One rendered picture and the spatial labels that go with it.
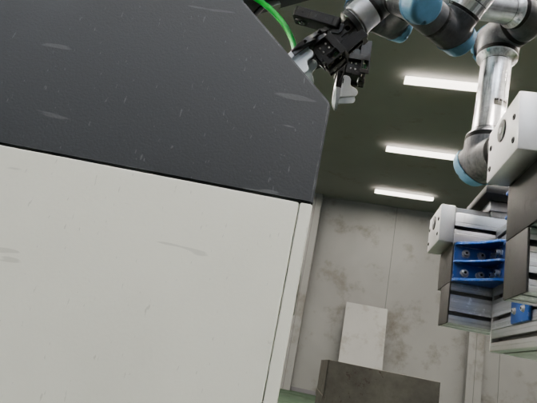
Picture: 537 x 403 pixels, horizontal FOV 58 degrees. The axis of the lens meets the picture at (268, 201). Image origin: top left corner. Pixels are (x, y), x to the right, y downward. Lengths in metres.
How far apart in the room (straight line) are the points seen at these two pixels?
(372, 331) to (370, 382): 7.45
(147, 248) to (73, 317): 0.13
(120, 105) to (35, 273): 0.26
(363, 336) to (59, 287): 10.12
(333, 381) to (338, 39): 2.48
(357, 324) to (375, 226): 2.30
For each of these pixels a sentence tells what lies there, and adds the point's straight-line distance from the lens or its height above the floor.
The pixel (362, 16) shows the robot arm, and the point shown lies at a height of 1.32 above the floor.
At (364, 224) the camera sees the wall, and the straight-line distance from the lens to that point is 11.53.
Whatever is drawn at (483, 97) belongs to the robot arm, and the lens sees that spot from 1.56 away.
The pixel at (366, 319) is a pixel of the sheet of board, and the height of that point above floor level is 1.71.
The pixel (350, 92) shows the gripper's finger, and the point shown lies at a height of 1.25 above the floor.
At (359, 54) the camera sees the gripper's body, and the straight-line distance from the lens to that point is 1.33.
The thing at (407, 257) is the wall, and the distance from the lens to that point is 11.45.
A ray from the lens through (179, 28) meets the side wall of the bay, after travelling 0.82.
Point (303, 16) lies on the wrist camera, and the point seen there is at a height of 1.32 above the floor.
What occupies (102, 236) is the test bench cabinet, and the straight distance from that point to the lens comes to 0.70.
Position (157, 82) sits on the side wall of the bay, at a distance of 0.77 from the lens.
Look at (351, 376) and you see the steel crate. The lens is 3.31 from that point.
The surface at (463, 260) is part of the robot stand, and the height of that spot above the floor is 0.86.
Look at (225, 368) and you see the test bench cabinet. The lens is 0.65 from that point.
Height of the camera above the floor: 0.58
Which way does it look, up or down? 17 degrees up
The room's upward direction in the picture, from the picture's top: 12 degrees clockwise
